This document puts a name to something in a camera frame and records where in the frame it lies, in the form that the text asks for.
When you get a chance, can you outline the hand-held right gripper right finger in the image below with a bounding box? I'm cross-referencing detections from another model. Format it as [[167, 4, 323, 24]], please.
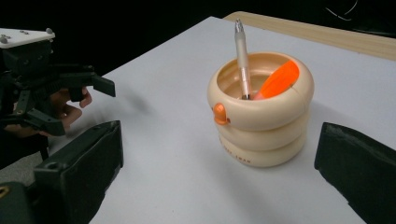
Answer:
[[313, 121, 396, 224]]

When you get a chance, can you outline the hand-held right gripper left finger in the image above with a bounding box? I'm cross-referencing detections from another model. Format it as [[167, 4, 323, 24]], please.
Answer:
[[32, 119, 125, 224]]

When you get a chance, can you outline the cream ringed pen holder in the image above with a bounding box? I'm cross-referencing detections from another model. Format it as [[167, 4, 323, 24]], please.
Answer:
[[206, 50, 316, 169]]

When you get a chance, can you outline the orange highlighter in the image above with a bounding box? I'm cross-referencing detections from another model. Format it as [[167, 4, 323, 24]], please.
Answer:
[[253, 59, 301, 102]]

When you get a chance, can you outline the silver pen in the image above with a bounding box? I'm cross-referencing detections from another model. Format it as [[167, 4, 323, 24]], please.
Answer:
[[233, 18, 253, 101]]

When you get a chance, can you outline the white floor cable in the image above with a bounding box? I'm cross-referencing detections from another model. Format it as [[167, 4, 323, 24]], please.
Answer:
[[324, 0, 360, 22]]

